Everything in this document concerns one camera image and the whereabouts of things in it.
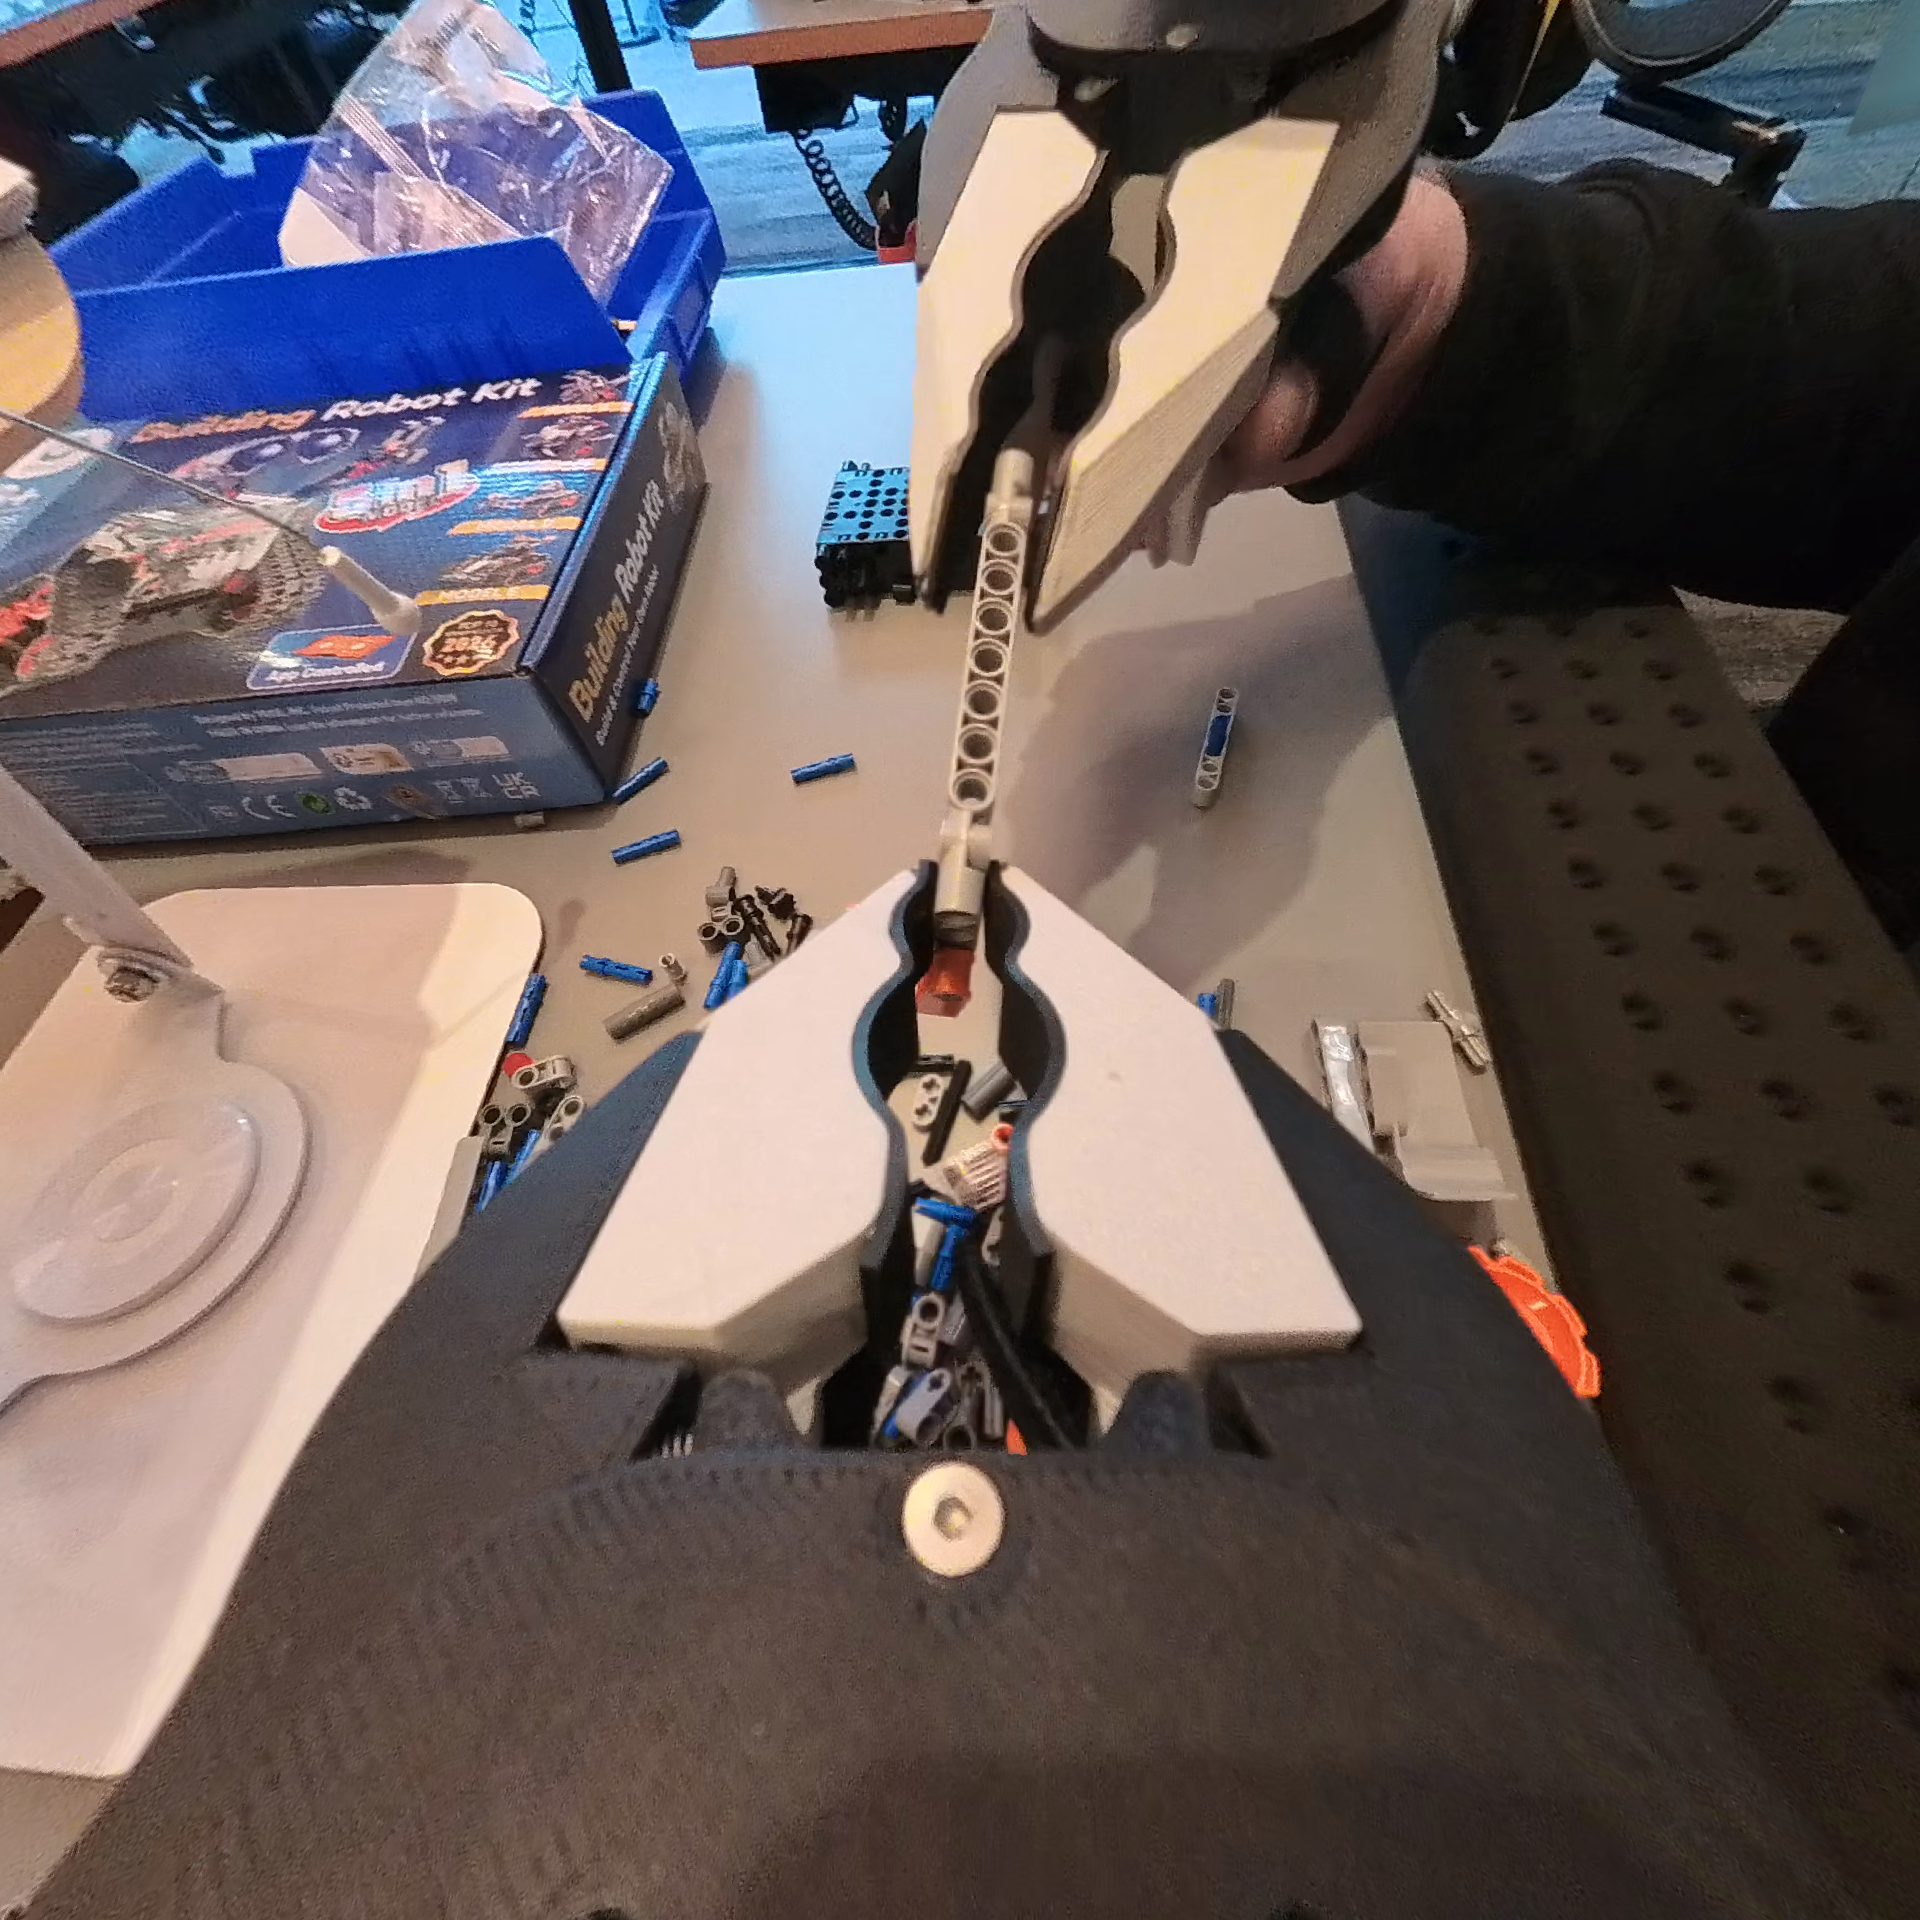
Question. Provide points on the white book stand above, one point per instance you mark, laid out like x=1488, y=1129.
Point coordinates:
x=375, y=974

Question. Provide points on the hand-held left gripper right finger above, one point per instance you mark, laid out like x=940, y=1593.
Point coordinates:
x=1185, y=1186

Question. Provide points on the clear plastic bag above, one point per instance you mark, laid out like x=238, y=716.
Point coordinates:
x=451, y=149

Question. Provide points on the person's right hand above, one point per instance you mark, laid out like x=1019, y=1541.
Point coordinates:
x=1410, y=300

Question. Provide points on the black steel column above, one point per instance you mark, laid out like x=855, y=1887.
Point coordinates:
x=599, y=37

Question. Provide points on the light grey axle connector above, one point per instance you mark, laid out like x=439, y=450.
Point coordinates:
x=1455, y=1028

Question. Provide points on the orange gear wheel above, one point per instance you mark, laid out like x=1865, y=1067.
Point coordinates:
x=1545, y=1321

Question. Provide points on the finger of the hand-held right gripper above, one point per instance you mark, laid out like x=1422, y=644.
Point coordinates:
x=974, y=270
x=1214, y=331

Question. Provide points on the person's right forearm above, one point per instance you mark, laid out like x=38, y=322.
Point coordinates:
x=1651, y=375

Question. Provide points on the light grey beam frame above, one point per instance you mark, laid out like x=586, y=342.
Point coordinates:
x=962, y=884

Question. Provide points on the blue robot kit box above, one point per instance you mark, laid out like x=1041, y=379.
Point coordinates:
x=300, y=706

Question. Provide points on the black perforated block assembly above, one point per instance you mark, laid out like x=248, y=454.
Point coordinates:
x=862, y=525

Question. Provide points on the light grey slim holed beam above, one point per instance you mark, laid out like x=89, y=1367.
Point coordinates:
x=1217, y=797

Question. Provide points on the pile of small building pieces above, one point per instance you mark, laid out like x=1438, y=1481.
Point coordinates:
x=524, y=1115

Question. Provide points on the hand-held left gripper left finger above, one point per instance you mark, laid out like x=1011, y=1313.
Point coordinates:
x=720, y=1186

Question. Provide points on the grey curved panel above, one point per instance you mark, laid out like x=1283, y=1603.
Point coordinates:
x=1424, y=1095

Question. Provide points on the dark grey tube piece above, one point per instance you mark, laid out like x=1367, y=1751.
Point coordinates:
x=644, y=1013

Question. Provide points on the orange thin holed piece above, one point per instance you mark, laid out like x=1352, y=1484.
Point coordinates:
x=948, y=979

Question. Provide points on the black perforated edge pad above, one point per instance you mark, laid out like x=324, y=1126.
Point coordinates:
x=1651, y=1050

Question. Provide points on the blue plastic bin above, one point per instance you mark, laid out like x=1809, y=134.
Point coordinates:
x=224, y=331

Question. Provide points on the wooden edged desk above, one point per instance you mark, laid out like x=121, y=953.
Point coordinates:
x=840, y=37

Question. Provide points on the grey long flat bar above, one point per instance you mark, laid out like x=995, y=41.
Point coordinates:
x=1342, y=1073

